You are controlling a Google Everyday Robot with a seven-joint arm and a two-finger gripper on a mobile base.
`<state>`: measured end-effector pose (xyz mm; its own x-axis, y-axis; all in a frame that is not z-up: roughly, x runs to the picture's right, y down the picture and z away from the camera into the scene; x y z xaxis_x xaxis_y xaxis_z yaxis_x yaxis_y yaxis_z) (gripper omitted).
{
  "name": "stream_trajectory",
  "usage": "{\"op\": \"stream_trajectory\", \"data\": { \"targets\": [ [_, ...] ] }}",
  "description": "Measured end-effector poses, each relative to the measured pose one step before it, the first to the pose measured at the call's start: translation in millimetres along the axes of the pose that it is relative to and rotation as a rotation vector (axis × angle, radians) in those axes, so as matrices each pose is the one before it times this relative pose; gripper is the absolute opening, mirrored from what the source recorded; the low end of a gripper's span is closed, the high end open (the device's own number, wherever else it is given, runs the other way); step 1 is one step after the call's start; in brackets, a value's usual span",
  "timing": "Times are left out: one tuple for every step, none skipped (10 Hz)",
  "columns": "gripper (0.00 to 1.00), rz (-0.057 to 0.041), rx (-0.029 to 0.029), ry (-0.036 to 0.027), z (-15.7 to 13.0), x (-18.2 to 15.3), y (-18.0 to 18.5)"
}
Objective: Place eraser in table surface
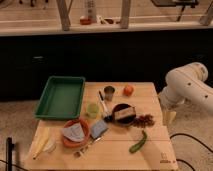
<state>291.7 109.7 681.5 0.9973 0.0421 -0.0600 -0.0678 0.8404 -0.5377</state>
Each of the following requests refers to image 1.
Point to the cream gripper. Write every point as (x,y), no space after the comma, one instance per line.
(168,116)

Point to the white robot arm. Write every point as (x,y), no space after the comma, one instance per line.
(185,83)

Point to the brown grape bunch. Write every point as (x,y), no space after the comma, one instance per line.
(144,121)

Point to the dark brown round plate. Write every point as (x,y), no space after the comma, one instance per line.
(125,121)

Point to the orange fruit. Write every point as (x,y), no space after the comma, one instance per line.
(128,90)

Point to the green cucumber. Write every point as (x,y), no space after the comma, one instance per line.
(134,148)

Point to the metal cup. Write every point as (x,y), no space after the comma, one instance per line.
(109,92)

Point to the blue sponge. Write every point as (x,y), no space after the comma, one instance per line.
(98,129)

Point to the light green cup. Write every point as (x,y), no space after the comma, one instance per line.
(92,110)

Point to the grey folded cloth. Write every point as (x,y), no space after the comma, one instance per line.
(74,132)

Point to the silver spoon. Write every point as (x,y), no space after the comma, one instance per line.
(81,151)

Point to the orange bowl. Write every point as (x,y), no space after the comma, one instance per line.
(86,130)

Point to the green plastic tray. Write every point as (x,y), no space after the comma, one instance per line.
(61,98)

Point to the white bottle with red base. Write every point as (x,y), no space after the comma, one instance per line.
(90,15)

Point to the black handled brush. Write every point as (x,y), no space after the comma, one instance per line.
(106,114)

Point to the black stand post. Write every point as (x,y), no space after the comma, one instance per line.
(9,150)

